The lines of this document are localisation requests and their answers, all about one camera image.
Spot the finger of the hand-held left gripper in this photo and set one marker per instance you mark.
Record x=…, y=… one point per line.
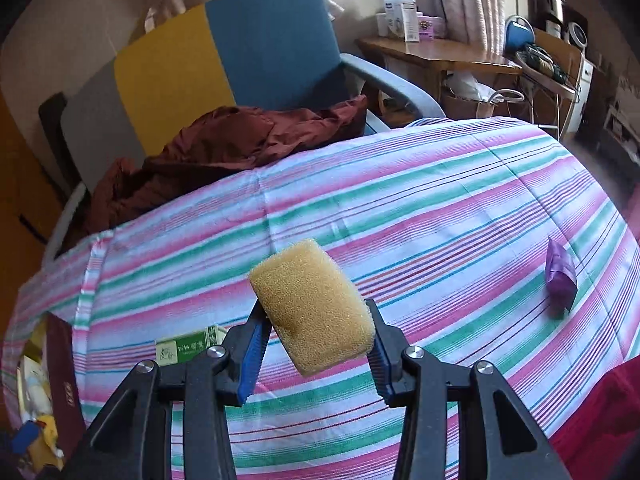
x=26, y=437

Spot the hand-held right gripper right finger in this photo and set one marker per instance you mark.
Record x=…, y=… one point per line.
x=380, y=370

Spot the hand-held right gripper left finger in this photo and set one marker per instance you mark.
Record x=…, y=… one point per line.
x=252, y=360

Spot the dark red gold-lined box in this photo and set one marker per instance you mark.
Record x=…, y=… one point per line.
x=65, y=375

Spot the yellow sponge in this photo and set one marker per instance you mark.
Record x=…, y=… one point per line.
x=315, y=305

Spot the small green tea box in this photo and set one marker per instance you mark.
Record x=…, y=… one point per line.
x=190, y=347

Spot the purple packet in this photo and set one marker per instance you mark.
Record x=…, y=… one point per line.
x=561, y=275

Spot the maroon jacket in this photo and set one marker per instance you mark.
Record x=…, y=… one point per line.
x=225, y=145

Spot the red cloth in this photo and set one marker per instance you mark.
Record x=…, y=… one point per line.
x=605, y=420

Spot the wooden wardrobe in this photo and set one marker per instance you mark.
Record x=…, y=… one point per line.
x=25, y=185

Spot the brown paper bag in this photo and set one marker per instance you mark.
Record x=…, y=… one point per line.
x=470, y=109

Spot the white plastic bag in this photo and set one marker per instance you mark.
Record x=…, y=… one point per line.
x=467, y=87

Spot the grey yellow blue sofa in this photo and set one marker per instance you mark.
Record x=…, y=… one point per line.
x=270, y=40

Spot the wooden desk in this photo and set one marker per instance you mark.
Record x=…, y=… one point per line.
x=440, y=55

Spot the white low shelf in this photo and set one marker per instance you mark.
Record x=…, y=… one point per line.
x=622, y=125

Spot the white jar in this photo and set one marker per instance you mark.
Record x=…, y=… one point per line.
x=381, y=25

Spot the pink purple carton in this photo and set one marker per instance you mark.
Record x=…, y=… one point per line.
x=431, y=28

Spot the dark patterned bundle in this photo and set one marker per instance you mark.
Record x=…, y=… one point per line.
x=542, y=62

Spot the white picture carton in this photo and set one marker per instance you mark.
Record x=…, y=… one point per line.
x=394, y=17

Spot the tall white carton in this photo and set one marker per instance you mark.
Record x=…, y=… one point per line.
x=410, y=15

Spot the blue rounded object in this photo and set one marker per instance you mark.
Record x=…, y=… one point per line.
x=517, y=35

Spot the wooden cabinet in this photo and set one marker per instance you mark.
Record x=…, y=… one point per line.
x=565, y=55

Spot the white round appliance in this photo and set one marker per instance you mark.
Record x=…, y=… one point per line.
x=577, y=32

